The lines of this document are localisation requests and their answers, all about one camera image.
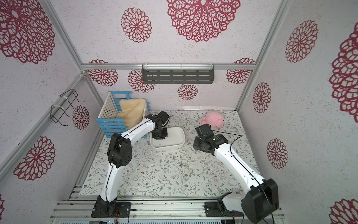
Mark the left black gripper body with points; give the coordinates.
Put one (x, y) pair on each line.
(160, 133)

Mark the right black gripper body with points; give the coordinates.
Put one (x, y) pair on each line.
(199, 144)

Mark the white plastic storage box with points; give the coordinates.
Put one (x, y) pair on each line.
(174, 140)

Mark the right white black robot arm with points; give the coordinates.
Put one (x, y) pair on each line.
(261, 197)

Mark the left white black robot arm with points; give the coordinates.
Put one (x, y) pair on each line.
(120, 151)

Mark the pink plush toy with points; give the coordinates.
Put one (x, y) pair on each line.
(214, 119)

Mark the cream fluffy cloth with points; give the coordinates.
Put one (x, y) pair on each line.
(132, 111)

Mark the blue white slatted crate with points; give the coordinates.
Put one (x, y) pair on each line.
(107, 117)

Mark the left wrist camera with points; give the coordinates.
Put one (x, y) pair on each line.
(164, 118)

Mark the grey wall shelf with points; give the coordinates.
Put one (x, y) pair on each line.
(181, 75)

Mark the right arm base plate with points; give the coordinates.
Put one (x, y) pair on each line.
(217, 209)

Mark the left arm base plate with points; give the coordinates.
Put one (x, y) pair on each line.
(106, 210)

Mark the black wire wall rack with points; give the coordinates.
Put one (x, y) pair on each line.
(58, 111)

